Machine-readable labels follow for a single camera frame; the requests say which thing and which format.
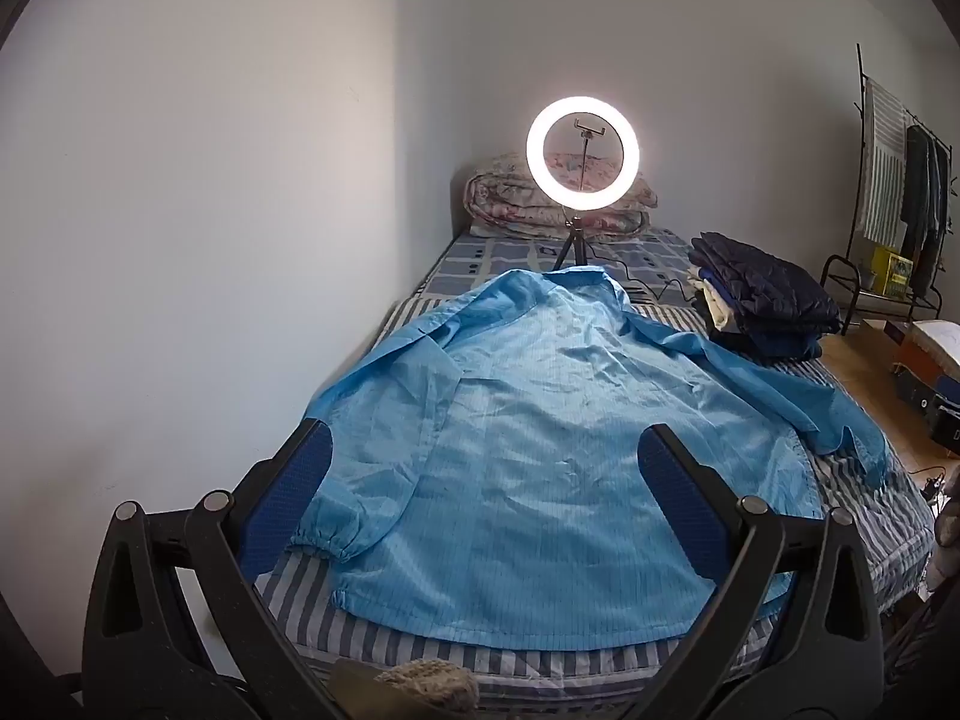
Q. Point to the dark hanging clothes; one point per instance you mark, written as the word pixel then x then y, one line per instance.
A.
pixel 919 195

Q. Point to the dark folded garment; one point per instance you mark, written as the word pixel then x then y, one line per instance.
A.
pixel 780 349

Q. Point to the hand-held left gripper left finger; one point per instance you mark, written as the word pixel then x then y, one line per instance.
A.
pixel 289 495

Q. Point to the striped bed sheet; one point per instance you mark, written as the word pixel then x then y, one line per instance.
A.
pixel 862 532

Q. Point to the blue folded garment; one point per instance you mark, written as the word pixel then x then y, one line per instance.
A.
pixel 705 277

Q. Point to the yellow green box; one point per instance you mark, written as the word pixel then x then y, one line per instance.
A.
pixel 896 274

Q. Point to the beige knitted cloth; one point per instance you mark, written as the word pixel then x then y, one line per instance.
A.
pixel 427 682

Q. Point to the black box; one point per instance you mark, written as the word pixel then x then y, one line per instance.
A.
pixel 945 420

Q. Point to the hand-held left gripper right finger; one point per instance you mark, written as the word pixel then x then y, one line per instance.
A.
pixel 679 499

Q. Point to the brown box white top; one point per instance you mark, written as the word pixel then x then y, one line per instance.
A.
pixel 937 337

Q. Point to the light blue jacket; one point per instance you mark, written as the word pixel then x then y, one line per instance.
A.
pixel 525 427

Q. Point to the small black tripod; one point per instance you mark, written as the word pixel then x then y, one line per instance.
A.
pixel 576 229

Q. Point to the floral folded quilt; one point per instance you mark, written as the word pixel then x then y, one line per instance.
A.
pixel 495 199

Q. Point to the checkered blue bed sheet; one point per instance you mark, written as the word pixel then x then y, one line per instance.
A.
pixel 480 259

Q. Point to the striped hanging towel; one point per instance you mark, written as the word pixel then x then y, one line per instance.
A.
pixel 885 165

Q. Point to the phone holder mount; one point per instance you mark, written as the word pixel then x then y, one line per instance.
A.
pixel 584 165

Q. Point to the cream folded garment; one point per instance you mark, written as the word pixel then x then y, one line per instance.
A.
pixel 716 307

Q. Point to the black clothes rack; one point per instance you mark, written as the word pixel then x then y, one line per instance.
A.
pixel 860 90

